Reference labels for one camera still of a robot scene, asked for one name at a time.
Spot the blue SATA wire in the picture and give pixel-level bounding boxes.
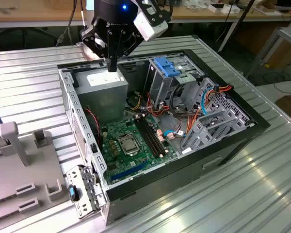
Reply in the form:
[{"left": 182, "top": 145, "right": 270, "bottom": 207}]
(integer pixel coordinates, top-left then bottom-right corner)
[{"left": 201, "top": 86, "right": 219, "bottom": 115}]

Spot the grey slot retention bracket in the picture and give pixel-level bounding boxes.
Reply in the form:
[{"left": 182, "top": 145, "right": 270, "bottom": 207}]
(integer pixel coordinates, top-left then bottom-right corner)
[{"left": 66, "top": 164, "right": 108, "bottom": 220}]

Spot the black white tripod leg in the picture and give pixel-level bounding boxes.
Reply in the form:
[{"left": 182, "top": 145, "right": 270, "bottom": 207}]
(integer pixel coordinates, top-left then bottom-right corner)
[{"left": 217, "top": 0, "right": 256, "bottom": 52}]

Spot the grey power supply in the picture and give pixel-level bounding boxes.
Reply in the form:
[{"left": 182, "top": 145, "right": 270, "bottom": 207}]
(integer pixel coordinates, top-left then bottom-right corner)
[{"left": 74, "top": 67, "right": 129, "bottom": 124}]

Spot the black monitor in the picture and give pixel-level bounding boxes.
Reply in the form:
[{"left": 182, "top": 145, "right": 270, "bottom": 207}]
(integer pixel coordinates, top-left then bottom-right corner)
[{"left": 276, "top": 0, "right": 291, "bottom": 12}]

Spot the green motherboard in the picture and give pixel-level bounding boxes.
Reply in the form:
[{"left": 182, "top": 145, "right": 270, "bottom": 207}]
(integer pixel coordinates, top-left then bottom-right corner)
[{"left": 100, "top": 113, "right": 179, "bottom": 184}]

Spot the blue wire with white label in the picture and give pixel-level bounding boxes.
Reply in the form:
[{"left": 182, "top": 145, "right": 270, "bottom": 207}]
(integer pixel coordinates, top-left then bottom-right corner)
[{"left": 164, "top": 130, "right": 186, "bottom": 139}]

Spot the black camera bracket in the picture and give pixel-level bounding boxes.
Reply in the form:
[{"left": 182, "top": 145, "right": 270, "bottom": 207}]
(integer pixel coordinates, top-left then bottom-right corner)
[{"left": 138, "top": 0, "right": 172, "bottom": 25}]

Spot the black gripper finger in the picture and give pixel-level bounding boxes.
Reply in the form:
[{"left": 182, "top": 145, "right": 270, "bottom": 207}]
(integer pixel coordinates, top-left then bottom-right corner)
[
  {"left": 80, "top": 24, "right": 113, "bottom": 72},
  {"left": 112, "top": 30, "right": 146, "bottom": 72}
]

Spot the red yellow power wire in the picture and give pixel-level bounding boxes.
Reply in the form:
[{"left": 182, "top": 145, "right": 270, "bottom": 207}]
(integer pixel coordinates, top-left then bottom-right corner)
[{"left": 213, "top": 83, "right": 234, "bottom": 95}]

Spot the grey optical drive cage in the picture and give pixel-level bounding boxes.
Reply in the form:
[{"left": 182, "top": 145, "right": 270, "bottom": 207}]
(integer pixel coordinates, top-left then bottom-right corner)
[{"left": 145, "top": 55, "right": 206, "bottom": 110}]

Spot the grey robot cable bundle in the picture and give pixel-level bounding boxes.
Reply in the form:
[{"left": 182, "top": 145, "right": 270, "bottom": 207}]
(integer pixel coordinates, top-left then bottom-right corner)
[{"left": 55, "top": 0, "right": 78, "bottom": 47}]

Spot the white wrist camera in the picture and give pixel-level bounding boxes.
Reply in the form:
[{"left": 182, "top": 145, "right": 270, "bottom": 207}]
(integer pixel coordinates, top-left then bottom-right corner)
[{"left": 133, "top": 9, "right": 169, "bottom": 42}]

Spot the black cable bundle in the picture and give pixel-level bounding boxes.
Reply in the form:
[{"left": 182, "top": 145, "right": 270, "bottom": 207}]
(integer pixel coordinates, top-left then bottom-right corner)
[{"left": 168, "top": 83, "right": 194, "bottom": 121}]

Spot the blue drive latch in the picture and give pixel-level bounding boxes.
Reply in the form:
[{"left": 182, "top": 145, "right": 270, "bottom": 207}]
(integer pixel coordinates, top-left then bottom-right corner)
[{"left": 154, "top": 57, "right": 180, "bottom": 77}]

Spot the small white box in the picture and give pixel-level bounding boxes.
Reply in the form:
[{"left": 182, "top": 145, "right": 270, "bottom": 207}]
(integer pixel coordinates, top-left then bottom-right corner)
[{"left": 220, "top": 4, "right": 241, "bottom": 15}]

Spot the grey disk bay cage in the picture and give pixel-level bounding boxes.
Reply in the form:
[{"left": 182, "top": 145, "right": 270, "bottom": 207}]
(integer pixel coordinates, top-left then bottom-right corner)
[{"left": 180, "top": 77, "right": 255, "bottom": 155}]

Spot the red orange wire bundle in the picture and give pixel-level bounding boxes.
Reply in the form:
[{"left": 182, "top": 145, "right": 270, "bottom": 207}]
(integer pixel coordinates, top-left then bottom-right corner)
[{"left": 146, "top": 91, "right": 163, "bottom": 116}]

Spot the black RAM slot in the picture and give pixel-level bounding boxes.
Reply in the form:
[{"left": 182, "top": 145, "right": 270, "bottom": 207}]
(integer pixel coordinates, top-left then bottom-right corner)
[
  {"left": 145, "top": 116, "right": 165, "bottom": 157},
  {"left": 135, "top": 118, "right": 156, "bottom": 160},
  {"left": 148, "top": 115, "right": 170, "bottom": 155},
  {"left": 139, "top": 117, "right": 161, "bottom": 159}
]

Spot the CPU socket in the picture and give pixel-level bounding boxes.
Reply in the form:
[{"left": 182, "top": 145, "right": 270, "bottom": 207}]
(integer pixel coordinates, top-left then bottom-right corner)
[{"left": 116, "top": 134, "right": 140, "bottom": 157}]

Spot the yellow wire bundle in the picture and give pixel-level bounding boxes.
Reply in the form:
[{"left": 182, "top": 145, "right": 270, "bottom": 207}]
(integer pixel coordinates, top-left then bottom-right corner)
[{"left": 127, "top": 91, "right": 143, "bottom": 110}]

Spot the wooden desk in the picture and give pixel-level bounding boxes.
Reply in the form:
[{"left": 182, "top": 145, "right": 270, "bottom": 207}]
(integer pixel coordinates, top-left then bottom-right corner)
[{"left": 0, "top": 0, "right": 291, "bottom": 29}]

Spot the black PC case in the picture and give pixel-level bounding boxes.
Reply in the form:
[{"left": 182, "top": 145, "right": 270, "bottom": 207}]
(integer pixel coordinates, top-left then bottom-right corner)
[{"left": 57, "top": 48, "right": 271, "bottom": 226}]

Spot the blue expansion slot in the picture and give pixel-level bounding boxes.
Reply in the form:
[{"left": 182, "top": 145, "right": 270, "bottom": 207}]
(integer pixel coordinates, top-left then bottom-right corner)
[{"left": 110, "top": 160, "right": 151, "bottom": 182}]

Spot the silver CPU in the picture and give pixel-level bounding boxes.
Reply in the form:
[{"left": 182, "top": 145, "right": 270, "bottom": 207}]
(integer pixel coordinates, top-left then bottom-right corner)
[{"left": 120, "top": 138, "right": 136, "bottom": 153}]

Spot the black blue latch clip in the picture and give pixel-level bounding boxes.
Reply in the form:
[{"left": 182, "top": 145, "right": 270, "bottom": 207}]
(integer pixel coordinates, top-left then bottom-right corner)
[{"left": 68, "top": 184, "right": 80, "bottom": 202}]

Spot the grey parts rack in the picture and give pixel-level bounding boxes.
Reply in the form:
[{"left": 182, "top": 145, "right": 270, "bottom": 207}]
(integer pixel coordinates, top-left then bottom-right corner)
[{"left": 0, "top": 121, "right": 70, "bottom": 224}]

